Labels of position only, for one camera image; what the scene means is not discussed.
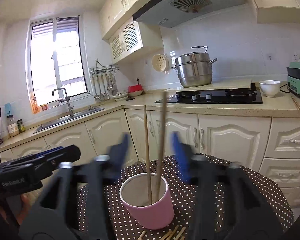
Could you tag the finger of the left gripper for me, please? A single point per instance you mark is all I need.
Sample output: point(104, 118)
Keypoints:
point(43, 162)

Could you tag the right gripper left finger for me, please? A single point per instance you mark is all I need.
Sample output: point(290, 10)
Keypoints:
point(54, 215)

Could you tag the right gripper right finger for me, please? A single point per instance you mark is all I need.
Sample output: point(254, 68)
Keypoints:
point(228, 205)

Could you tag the wooden chopstick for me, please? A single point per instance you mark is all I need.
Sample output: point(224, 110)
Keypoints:
point(148, 170)
point(142, 235)
point(161, 144)
point(176, 233)

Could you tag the pink utensil cup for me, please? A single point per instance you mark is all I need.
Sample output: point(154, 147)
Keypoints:
point(134, 197)

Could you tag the kitchen faucet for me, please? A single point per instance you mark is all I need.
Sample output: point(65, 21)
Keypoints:
point(65, 99)

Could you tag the lower kitchen cabinets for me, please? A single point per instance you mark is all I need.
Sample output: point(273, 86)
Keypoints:
point(270, 146)

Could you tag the white jar bottle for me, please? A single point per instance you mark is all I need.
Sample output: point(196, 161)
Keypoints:
point(12, 126)

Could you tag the brown polka dot tablecloth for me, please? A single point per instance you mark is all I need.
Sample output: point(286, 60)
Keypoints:
point(183, 199)

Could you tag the steel sink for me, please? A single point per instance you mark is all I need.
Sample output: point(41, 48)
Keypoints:
point(68, 118)

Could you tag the stacked white dishes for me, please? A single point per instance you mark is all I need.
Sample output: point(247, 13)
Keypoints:
point(120, 96)

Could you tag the window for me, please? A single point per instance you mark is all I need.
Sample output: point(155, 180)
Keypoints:
point(56, 69)

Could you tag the black gas stove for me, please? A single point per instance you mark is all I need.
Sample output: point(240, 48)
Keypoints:
point(251, 95)

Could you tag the red container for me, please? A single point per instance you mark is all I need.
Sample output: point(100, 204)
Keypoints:
point(135, 90)

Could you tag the white bowl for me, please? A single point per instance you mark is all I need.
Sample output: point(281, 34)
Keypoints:
point(270, 88)

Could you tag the stainless steel steamer pot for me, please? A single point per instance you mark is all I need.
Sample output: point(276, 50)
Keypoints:
point(194, 69)

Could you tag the green electric cooker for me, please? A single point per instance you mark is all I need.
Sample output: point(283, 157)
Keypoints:
point(299, 77)

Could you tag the round cream strainer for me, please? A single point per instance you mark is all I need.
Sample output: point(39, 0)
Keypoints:
point(160, 62)

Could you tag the range hood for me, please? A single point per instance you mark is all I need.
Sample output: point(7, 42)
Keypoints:
point(170, 13)

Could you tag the wall utensil rack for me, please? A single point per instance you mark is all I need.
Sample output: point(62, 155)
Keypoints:
point(103, 81)

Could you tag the upper wall cabinets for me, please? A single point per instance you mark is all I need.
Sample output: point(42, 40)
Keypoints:
point(131, 27)

